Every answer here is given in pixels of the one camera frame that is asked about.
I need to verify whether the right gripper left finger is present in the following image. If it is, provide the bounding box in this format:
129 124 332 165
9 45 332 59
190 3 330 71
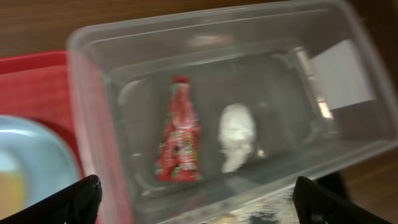
1 175 102 224

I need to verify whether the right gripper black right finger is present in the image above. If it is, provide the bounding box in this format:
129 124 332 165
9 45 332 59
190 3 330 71
293 176 390 224

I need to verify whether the yellow plastic cup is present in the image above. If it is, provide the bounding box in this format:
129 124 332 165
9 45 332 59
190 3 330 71
0 171 27 219

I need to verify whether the white napkin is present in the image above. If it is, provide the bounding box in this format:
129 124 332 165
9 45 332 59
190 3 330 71
218 103 256 173

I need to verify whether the red candy wrapper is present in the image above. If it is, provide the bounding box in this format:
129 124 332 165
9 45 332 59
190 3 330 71
154 75 201 182

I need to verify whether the black waste tray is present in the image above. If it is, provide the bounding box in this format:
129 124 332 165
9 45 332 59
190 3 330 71
315 172 351 200

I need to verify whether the spilled rice and food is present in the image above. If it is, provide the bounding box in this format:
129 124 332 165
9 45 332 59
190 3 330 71
202 188 299 224

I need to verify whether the light blue plate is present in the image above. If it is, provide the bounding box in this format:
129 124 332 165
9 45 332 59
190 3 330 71
1 116 81 208

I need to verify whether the red plastic tray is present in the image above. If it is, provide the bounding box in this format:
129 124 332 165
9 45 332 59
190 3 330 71
1 51 134 224

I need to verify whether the clear plastic bin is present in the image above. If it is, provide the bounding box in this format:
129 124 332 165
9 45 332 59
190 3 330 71
67 1 397 223

